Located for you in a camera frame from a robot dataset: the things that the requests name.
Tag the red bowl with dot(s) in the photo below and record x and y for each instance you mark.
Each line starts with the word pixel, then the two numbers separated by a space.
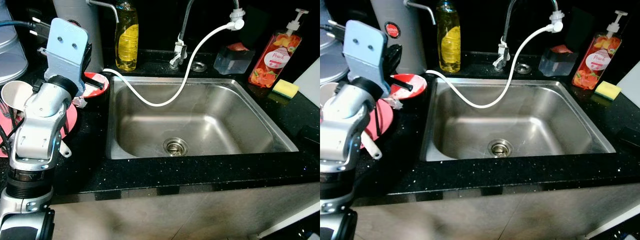
pixel 96 92
pixel 417 82

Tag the pink plate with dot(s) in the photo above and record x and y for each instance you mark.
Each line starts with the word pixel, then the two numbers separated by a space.
pixel 385 120
pixel 70 120

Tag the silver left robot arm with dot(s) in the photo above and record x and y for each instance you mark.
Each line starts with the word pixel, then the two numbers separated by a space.
pixel 340 125
pixel 37 125

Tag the grey cylinder with red label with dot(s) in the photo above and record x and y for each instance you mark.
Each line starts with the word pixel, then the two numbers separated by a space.
pixel 90 50
pixel 410 50

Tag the yellow dish soap bottle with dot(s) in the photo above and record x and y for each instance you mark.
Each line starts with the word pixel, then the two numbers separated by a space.
pixel 449 50
pixel 126 47

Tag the white plastic container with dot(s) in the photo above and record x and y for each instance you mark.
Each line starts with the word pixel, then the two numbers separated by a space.
pixel 12 55
pixel 330 57

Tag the white spoon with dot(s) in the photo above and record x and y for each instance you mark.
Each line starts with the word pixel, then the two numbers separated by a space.
pixel 65 149
pixel 372 146

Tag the white bowl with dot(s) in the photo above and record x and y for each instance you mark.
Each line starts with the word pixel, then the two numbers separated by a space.
pixel 327 95
pixel 15 92

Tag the pale grey board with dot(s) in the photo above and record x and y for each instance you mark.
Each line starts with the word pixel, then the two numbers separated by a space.
pixel 631 85
pixel 310 75

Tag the chrome sink faucet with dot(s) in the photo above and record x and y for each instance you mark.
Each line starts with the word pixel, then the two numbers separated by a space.
pixel 178 52
pixel 501 54

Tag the metal sink drain strainer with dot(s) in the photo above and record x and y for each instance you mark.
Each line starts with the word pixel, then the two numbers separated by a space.
pixel 500 148
pixel 176 147

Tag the yellow sponge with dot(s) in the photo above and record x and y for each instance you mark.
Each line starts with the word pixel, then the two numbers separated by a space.
pixel 607 90
pixel 285 88

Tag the peach hand soap pump bottle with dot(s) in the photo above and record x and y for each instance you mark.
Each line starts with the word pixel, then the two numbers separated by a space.
pixel 274 60
pixel 595 62

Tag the stainless steel sink basin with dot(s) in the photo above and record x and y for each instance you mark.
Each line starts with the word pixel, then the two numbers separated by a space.
pixel 225 120
pixel 550 122

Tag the clear plastic sponge holder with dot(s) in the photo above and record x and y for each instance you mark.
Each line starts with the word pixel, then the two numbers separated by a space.
pixel 232 62
pixel 556 65

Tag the pink sponge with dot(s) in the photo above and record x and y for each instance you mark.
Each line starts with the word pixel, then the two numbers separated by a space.
pixel 238 47
pixel 562 49

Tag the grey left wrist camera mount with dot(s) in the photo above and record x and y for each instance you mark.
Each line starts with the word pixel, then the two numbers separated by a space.
pixel 364 50
pixel 65 50

